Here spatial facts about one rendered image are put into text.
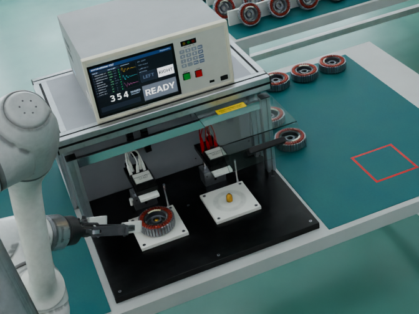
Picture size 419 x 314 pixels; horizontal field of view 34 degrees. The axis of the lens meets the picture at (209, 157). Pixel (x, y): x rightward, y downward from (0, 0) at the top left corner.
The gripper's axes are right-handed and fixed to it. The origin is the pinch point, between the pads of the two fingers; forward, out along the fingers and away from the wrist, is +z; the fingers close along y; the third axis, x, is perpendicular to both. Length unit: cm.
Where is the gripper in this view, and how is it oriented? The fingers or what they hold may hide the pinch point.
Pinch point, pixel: (120, 223)
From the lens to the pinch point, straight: 188.2
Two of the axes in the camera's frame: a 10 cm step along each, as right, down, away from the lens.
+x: 0.2, -10.0, -0.4
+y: 7.8, 0.4, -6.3
